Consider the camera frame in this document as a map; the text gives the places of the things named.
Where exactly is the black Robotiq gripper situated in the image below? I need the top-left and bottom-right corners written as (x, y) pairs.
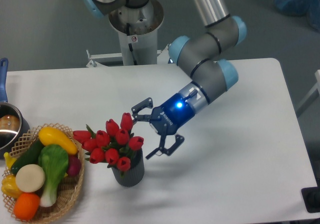
top-left (131, 93), bottom-right (195, 160)

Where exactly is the red tulip bouquet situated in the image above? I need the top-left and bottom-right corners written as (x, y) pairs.
top-left (73, 112), bottom-right (144, 177)

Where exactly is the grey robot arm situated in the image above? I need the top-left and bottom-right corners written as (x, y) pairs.
top-left (83, 0), bottom-right (247, 156)

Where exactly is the dark grey ribbed vase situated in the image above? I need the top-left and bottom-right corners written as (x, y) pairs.
top-left (111, 149), bottom-right (145, 187)

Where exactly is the purple red radish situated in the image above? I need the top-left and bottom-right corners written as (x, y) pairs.
top-left (66, 155), bottom-right (82, 177)

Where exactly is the green bok choy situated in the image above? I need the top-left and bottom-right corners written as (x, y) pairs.
top-left (38, 144), bottom-right (69, 208)

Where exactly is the yellow squash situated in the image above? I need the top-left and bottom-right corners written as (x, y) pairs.
top-left (38, 126), bottom-right (78, 155)

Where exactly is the dark green cucumber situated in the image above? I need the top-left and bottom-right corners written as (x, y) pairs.
top-left (10, 139), bottom-right (45, 175)

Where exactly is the round beige disc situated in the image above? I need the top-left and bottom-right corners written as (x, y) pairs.
top-left (15, 164), bottom-right (46, 193)

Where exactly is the yellow banana tip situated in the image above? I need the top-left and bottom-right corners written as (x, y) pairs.
top-left (3, 152), bottom-right (17, 170)

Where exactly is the orange fruit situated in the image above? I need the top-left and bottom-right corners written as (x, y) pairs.
top-left (13, 193), bottom-right (40, 221)

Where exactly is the black device at edge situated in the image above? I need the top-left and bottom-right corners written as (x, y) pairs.
top-left (301, 187), bottom-right (320, 213)

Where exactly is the yellow bell pepper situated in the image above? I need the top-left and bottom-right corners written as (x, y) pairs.
top-left (1, 174), bottom-right (23, 199)

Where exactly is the blue plastic bag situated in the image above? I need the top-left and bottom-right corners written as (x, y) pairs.
top-left (272, 0), bottom-right (320, 32)

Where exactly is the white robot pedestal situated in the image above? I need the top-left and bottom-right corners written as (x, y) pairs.
top-left (87, 0), bottom-right (164, 67)

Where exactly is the blue handled saucepan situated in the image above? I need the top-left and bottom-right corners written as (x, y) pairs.
top-left (0, 57), bottom-right (30, 160)

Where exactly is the white furniture frame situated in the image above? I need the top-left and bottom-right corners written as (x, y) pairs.
top-left (295, 69), bottom-right (320, 118)

